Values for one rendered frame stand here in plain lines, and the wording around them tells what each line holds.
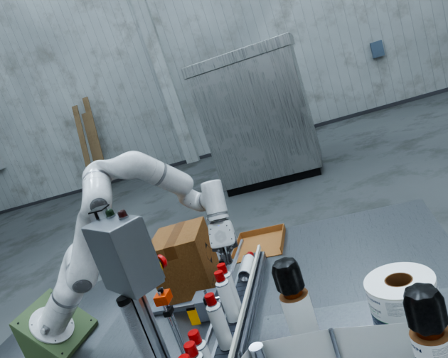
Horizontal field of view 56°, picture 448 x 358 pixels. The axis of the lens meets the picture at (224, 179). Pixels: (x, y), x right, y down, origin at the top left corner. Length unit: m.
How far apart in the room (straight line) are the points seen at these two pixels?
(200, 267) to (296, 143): 4.28
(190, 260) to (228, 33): 8.20
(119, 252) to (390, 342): 0.69
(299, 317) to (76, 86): 10.14
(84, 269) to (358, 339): 1.02
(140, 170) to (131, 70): 8.98
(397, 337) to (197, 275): 0.98
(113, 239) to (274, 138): 5.05
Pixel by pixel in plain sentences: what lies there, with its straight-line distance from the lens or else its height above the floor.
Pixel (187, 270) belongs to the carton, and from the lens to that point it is 1.88.
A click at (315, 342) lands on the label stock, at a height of 1.03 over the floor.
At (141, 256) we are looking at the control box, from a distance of 1.09.
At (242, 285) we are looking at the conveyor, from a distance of 1.86.
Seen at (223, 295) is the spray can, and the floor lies 1.00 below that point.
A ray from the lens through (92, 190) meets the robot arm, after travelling 1.48.
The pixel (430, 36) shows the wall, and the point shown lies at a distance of 9.89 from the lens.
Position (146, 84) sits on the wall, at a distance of 10.31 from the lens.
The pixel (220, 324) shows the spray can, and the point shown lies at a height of 0.98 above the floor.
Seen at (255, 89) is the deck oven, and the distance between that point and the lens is 5.90.
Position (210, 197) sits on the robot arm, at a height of 1.31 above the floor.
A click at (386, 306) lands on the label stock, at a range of 1.31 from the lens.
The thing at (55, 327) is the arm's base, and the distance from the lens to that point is 1.99.
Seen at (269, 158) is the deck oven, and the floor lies 0.42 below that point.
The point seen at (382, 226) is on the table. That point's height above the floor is 0.83.
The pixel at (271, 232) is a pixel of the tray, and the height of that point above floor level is 0.83.
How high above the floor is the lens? 1.74
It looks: 13 degrees down
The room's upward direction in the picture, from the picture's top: 18 degrees counter-clockwise
